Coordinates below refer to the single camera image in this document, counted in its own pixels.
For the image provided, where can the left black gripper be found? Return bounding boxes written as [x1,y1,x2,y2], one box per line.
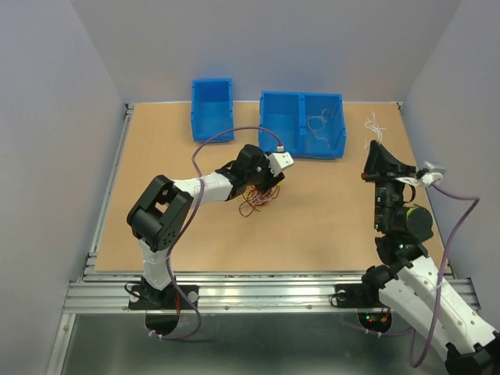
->
[245,152,284,195]

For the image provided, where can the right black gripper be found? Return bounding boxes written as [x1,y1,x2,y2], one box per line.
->
[359,139,415,231]

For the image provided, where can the red yellow wire tangle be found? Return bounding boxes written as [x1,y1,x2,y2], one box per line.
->
[238,185,283,220]

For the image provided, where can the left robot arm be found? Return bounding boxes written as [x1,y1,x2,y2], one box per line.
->
[127,145,294,308]

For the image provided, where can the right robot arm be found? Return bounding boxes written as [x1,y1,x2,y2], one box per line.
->
[359,141,499,374]

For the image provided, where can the right blue bin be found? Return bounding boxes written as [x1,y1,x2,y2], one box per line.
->
[304,93,347,160]

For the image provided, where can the middle blue bin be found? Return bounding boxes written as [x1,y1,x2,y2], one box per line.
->
[259,91,305,158]

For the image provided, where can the small blue bin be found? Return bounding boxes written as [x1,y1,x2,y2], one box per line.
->
[191,78,234,143]

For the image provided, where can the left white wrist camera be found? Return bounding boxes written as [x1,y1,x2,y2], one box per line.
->
[267,152,295,177]

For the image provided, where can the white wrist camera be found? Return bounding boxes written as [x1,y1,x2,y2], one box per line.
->
[395,161,446,188]
[267,152,295,177]

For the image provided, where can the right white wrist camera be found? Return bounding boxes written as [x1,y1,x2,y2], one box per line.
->
[395,161,446,188]

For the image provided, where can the wires in right bin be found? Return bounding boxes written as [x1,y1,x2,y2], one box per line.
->
[305,109,337,152]

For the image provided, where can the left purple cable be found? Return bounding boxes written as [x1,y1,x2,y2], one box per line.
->
[148,127,284,341]

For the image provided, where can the purple cable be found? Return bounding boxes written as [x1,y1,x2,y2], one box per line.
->
[148,127,284,341]
[365,181,480,368]

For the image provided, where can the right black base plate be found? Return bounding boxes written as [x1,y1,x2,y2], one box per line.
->
[329,283,385,309]

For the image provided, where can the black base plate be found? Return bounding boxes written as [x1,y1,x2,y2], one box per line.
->
[128,284,200,312]
[329,283,385,309]

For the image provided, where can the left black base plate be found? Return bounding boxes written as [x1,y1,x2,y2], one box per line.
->
[128,284,200,312]

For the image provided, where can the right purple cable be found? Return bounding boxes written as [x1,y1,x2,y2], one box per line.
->
[365,181,480,368]

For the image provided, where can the aluminium rail frame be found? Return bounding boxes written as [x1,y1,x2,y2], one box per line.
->
[45,102,500,375]

